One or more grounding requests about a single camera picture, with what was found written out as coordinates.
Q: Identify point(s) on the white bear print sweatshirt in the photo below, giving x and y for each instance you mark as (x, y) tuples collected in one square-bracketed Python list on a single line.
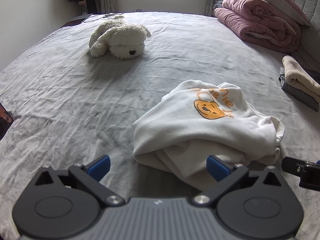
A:
[(180, 130)]

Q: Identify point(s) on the folded grey garment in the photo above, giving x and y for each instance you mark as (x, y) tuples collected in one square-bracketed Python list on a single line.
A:
[(300, 95)]

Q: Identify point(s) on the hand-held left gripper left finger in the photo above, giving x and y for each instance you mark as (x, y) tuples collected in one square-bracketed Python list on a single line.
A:
[(100, 167)]

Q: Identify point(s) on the grey quilted headboard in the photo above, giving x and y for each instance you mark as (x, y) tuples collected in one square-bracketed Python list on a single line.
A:
[(307, 0)]

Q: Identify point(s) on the white plush dog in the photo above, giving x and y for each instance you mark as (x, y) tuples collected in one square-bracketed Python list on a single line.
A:
[(120, 37)]

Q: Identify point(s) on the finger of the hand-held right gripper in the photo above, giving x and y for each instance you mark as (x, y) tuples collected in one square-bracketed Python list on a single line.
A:
[(290, 165)]

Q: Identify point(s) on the folded pink quilt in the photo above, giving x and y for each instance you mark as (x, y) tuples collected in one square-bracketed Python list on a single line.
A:
[(250, 22)]

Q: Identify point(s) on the folded beige garment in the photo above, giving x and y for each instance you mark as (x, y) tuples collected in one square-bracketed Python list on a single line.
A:
[(300, 77)]

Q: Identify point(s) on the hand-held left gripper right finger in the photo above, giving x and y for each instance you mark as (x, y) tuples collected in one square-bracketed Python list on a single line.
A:
[(217, 170)]

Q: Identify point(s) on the dark laptop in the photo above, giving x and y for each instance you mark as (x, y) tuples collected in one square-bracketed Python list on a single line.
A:
[(77, 20)]

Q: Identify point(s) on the pink and grey pillow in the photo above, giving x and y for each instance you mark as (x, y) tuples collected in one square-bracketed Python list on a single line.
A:
[(280, 2)]

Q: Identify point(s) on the smartphone with lit screen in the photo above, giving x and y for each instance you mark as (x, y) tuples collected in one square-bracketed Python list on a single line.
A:
[(5, 122)]

